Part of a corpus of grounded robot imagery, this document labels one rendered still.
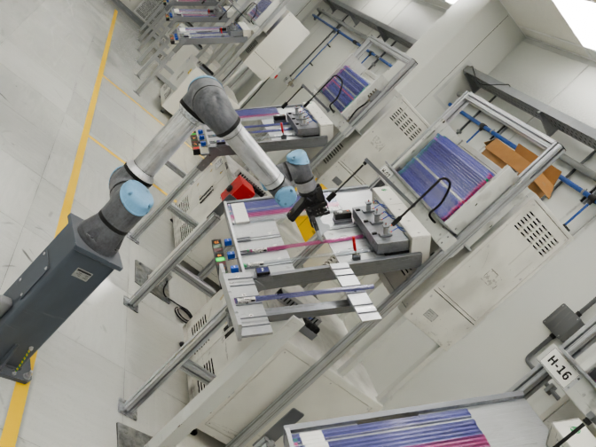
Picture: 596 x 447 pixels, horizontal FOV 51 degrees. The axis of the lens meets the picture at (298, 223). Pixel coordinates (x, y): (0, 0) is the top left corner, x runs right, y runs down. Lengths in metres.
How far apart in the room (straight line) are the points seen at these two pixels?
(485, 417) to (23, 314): 1.46
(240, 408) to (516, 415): 1.24
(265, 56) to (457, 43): 2.14
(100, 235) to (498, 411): 1.32
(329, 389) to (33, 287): 1.30
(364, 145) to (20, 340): 2.34
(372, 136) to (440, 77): 2.10
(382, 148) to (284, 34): 3.25
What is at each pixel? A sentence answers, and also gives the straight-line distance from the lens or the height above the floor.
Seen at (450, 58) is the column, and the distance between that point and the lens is 5.84.
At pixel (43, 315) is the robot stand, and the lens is 2.23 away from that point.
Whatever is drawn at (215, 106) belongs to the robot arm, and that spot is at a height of 1.15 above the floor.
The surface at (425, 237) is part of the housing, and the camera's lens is 2.49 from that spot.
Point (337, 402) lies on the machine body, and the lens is 2.83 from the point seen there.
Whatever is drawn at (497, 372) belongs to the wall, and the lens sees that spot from 3.98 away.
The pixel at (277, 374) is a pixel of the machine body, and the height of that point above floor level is 0.47.
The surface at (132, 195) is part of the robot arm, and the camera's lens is 2.03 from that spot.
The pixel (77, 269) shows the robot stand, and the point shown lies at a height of 0.47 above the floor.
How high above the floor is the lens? 1.43
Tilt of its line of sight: 11 degrees down
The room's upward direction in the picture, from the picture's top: 45 degrees clockwise
